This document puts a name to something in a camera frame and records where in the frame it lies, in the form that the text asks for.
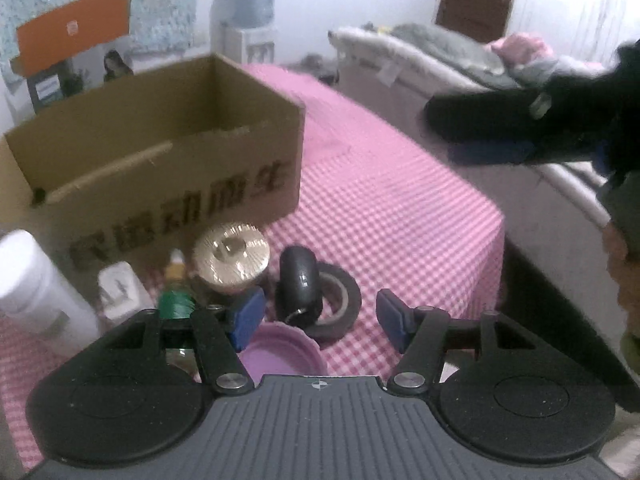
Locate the pink checkered tablecloth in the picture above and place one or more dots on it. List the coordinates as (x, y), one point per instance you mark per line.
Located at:
(390, 210)

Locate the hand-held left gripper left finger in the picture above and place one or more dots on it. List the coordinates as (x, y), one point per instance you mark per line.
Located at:
(247, 317)

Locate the person's right hand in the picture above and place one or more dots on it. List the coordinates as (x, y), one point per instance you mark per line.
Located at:
(625, 270)

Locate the purple collapsible bowl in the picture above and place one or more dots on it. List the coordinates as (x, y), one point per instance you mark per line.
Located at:
(280, 352)

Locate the orange chair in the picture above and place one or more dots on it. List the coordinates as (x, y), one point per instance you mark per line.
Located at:
(75, 20)

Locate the green dropper bottle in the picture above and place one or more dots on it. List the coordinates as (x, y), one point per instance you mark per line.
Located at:
(175, 305)

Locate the pink cloth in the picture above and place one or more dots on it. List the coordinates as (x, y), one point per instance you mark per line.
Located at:
(520, 47)

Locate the brown wooden door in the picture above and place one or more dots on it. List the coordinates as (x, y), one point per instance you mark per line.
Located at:
(475, 0)

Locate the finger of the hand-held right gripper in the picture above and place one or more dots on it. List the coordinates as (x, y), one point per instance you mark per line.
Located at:
(485, 120)

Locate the white charger plug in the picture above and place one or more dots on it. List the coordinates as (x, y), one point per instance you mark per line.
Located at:
(120, 290)

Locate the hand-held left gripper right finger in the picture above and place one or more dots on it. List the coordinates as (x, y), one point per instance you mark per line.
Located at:
(392, 320)

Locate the black tape roll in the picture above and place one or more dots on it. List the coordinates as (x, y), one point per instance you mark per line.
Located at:
(350, 300)

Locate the printed cardboard box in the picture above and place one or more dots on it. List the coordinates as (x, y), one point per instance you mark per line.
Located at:
(175, 185)

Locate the white plastic bottle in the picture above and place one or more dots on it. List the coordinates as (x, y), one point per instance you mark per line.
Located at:
(35, 290)

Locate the gold lid jar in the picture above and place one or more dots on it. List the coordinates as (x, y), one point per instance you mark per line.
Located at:
(230, 255)

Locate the floral hanging cloth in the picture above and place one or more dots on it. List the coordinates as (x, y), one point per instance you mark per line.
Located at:
(165, 10)

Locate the grey blanket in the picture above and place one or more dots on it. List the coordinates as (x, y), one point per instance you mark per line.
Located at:
(450, 45)

